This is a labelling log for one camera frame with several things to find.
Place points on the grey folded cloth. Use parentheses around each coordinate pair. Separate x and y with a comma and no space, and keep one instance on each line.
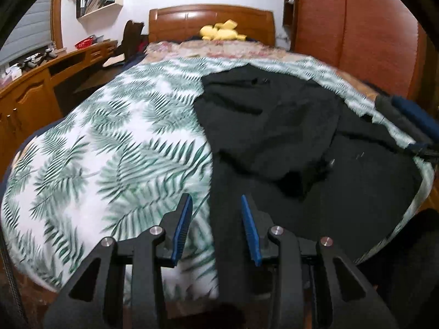
(394,116)

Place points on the floral quilt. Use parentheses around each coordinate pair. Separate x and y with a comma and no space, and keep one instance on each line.
(178,46)

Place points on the wooden slatted wardrobe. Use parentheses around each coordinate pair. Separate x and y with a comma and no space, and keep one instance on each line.
(360,31)

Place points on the black device on desk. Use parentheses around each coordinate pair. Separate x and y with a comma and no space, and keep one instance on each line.
(31,62)
(49,54)

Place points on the wooden desk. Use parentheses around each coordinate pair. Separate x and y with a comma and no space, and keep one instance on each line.
(27,99)

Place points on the wooden bed headboard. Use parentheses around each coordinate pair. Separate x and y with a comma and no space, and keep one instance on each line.
(178,20)

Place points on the black binders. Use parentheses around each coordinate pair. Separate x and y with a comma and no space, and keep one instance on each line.
(81,5)

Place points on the yellow plush toy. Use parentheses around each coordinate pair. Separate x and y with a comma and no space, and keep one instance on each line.
(223,32)

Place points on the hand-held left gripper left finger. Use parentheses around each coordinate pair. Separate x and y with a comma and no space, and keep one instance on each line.
(180,233)

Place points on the black double-breasted coat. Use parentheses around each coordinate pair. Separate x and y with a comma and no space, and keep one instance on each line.
(274,137)

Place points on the bed with leaf-print cover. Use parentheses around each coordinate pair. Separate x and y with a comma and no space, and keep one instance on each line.
(103,150)

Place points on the red basket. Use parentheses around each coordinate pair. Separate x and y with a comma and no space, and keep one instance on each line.
(84,43)

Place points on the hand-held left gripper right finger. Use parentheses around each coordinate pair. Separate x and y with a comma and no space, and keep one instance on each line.
(252,236)

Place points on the dark chair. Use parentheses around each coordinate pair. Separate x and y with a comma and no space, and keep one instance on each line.
(132,37)

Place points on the grey window blind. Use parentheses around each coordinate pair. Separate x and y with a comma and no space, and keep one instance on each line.
(31,37)

